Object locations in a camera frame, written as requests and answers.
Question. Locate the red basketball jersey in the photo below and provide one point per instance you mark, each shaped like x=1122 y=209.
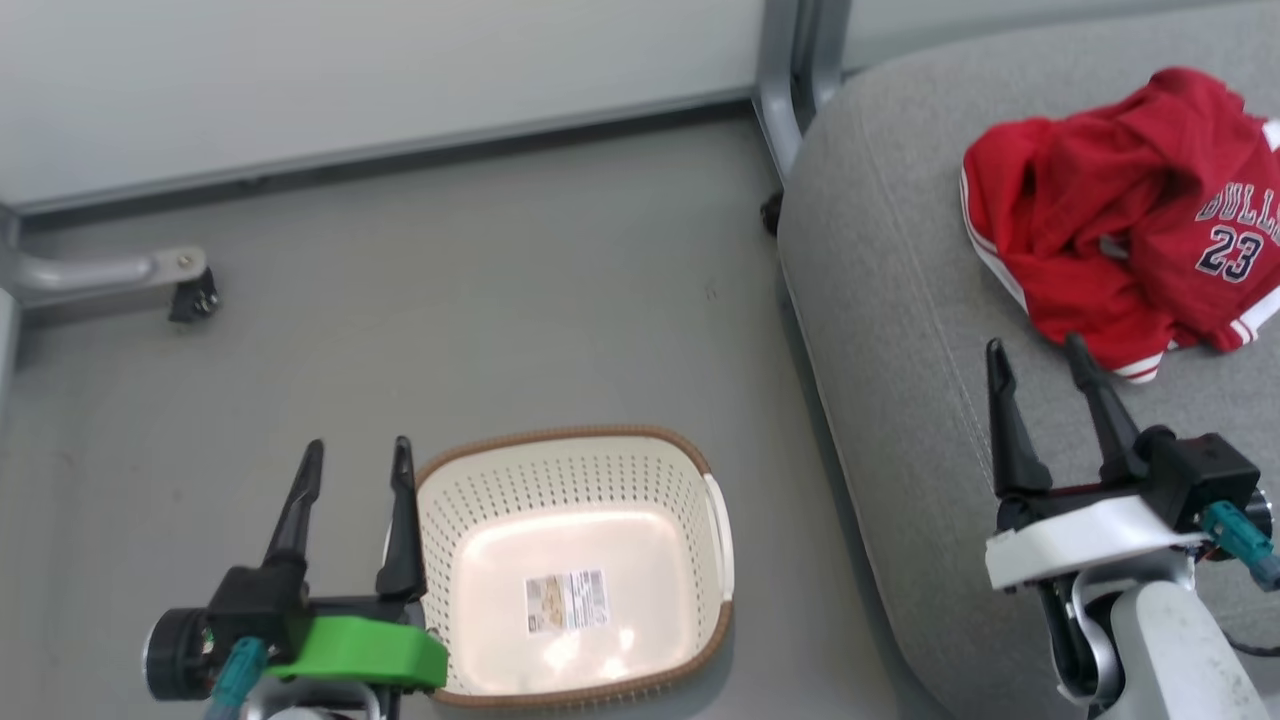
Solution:
x=1100 y=190

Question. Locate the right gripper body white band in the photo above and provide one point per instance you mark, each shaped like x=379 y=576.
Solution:
x=1090 y=535

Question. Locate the aluminium partition bottom rail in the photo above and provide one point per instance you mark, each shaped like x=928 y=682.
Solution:
x=400 y=150

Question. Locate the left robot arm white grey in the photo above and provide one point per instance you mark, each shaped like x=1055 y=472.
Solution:
x=300 y=705

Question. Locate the cream perforated laundry basket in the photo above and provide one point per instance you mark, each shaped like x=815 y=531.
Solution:
x=570 y=500

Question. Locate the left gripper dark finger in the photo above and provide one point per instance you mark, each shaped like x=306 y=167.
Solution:
x=403 y=520
x=296 y=500

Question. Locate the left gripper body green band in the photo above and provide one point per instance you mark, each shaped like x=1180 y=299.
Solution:
x=350 y=650

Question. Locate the grey partition post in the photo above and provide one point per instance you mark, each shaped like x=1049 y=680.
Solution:
x=778 y=90

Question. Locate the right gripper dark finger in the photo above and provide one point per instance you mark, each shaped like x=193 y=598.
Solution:
x=1105 y=410
x=1012 y=440

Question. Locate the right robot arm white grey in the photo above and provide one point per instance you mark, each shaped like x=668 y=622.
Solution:
x=1170 y=650

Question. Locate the grey fabric sofa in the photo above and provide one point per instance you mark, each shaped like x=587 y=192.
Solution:
x=900 y=300

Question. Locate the grey partition foot bracket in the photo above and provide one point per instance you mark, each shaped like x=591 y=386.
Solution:
x=90 y=272

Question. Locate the black caster wheel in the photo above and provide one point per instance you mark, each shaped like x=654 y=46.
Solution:
x=195 y=298
x=771 y=212

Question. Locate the paper label sticker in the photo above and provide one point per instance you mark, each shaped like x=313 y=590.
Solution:
x=566 y=602

